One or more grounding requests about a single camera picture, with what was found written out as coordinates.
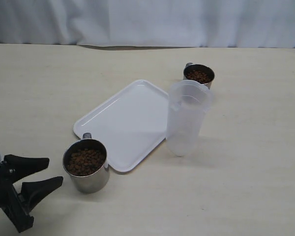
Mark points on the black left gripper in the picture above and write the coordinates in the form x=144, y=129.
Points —
x=15, y=168

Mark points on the steel mug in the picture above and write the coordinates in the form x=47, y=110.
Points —
x=199, y=73
x=86, y=162

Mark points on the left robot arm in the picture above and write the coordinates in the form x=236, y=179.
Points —
x=17, y=206

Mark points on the white plastic tray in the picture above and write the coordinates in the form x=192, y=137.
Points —
x=130, y=124

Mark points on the white curtain backdrop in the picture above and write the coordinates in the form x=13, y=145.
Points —
x=150, y=23

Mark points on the translucent plastic pitcher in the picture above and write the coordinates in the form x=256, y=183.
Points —
x=189, y=102

